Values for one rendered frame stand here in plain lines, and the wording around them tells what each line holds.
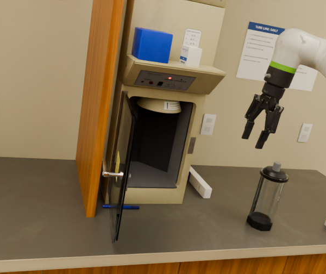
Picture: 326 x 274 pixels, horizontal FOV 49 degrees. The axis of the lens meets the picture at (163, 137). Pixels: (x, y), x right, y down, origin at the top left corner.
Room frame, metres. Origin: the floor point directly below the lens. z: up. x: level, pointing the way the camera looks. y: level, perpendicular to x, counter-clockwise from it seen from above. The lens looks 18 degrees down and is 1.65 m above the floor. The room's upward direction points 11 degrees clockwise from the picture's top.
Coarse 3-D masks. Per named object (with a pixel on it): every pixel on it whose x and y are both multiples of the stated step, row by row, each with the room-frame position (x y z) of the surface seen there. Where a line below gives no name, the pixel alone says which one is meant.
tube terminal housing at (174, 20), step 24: (144, 0) 1.21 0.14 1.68; (168, 0) 1.24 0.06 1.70; (144, 24) 1.21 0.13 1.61; (168, 24) 1.24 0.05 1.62; (192, 24) 1.27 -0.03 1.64; (216, 24) 1.30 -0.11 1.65; (120, 72) 1.25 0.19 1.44; (120, 96) 1.20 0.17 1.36; (144, 96) 1.23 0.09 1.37; (168, 96) 1.26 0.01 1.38; (192, 96) 1.29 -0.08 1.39; (192, 120) 1.33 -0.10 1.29; (144, 192) 1.25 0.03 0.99; (168, 192) 1.29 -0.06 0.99
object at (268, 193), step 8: (288, 176) 1.26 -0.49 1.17; (264, 184) 1.24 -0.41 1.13; (272, 184) 1.22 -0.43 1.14; (280, 184) 1.23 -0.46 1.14; (256, 192) 1.26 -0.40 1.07; (264, 192) 1.23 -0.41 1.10; (272, 192) 1.22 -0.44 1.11; (280, 192) 1.23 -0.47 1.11; (256, 200) 1.25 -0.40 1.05; (264, 200) 1.23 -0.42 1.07; (272, 200) 1.22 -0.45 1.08; (256, 208) 1.24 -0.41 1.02; (264, 208) 1.22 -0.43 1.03; (272, 208) 1.22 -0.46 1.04; (256, 216) 1.23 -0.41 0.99; (264, 216) 1.22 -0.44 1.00; (272, 216) 1.23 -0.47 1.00
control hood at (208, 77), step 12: (132, 60) 1.11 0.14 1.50; (144, 60) 1.11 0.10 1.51; (168, 60) 1.23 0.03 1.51; (132, 72) 1.13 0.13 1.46; (168, 72) 1.15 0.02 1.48; (180, 72) 1.16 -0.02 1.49; (192, 72) 1.17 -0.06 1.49; (204, 72) 1.18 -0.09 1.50; (216, 72) 1.19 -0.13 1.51; (132, 84) 1.18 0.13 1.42; (192, 84) 1.22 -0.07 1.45; (204, 84) 1.23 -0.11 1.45; (216, 84) 1.24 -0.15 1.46
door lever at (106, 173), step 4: (104, 160) 0.99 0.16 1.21; (104, 164) 0.97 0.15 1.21; (108, 164) 0.98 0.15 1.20; (104, 168) 0.94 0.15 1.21; (108, 168) 0.95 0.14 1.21; (104, 172) 0.91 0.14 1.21; (108, 172) 0.92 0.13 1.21; (112, 172) 0.93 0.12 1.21; (120, 172) 0.93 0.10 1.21; (104, 176) 0.91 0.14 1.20; (108, 176) 0.92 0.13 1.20; (112, 176) 0.92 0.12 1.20; (116, 176) 0.92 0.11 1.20; (120, 176) 0.92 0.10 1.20
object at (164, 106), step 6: (138, 102) 1.32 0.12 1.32; (144, 102) 1.30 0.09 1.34; (150, 102) 1.28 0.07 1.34; (156, 102) 1.28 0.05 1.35; (162, 102) 1.28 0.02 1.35; (168, 102) 1.29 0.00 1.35; (174, 102) 1.31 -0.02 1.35; (150, 108) 1.27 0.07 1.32; (156, 108) 1.27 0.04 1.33; (162, 108) 1.27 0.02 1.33; (168, 108) 1.28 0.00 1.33; (174, 108) 1.30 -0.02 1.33; (180, 108) 1.34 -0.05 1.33
